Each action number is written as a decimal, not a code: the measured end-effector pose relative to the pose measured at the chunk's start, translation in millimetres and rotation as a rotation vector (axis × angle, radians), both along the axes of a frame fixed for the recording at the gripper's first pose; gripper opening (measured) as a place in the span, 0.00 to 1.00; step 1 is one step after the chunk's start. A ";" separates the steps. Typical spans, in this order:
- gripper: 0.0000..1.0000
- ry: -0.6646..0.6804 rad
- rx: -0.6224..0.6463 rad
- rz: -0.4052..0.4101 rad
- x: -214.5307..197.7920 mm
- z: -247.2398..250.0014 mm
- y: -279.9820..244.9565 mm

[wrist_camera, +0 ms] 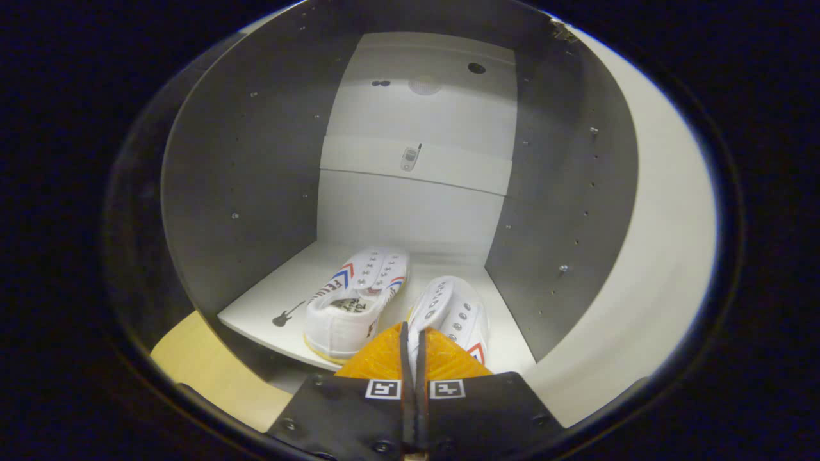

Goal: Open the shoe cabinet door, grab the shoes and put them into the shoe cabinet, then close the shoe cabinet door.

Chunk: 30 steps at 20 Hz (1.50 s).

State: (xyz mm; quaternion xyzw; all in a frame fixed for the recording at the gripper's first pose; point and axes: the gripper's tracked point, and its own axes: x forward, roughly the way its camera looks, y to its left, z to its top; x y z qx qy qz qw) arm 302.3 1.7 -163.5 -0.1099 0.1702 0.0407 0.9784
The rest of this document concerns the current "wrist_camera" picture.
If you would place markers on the grey shoe cabinet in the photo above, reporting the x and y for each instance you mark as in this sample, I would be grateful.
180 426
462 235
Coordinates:
256 192

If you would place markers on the white cabinet shelf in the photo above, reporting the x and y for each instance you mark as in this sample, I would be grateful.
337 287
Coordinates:
461 169

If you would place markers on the white canvas shoe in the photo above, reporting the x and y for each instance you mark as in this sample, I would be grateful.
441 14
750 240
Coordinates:
346 320
455 307

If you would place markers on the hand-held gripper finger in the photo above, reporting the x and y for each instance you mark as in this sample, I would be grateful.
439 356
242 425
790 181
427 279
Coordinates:
405 410
421 410

